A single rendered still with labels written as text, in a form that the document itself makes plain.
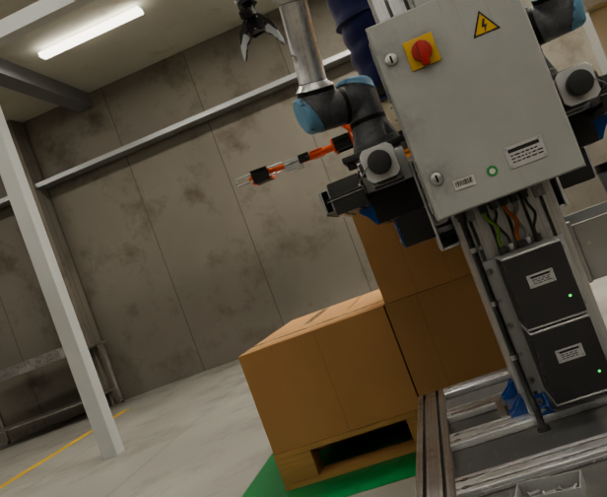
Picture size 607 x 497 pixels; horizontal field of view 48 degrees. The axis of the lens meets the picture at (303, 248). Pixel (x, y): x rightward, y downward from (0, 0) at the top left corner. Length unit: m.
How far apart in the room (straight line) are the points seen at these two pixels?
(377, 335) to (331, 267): 6.11
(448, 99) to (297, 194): 7.17
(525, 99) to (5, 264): 9.14
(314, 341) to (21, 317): 7.87
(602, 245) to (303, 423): 1.24
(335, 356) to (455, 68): 1.33
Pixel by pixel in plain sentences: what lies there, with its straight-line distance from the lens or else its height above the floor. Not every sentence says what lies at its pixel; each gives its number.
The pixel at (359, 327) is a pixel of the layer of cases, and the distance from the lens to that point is 2.58.
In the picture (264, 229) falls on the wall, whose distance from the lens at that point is 8.80.
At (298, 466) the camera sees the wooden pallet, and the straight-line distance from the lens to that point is 2.74.
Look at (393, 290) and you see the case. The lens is 2.55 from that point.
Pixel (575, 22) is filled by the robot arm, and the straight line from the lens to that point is 2.20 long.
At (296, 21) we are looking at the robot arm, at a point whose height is 1.45.
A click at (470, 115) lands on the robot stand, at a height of 0.96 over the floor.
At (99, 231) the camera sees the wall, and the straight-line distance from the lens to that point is 9.56.
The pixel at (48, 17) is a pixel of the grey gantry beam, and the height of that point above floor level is 3.10.
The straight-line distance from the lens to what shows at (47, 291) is 5.31.
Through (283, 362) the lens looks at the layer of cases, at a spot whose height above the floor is 0.47.
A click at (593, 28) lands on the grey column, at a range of 3.88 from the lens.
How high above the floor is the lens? 0.76
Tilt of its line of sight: 2 degrees up
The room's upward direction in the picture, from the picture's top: 21 degrees counter-clockwise
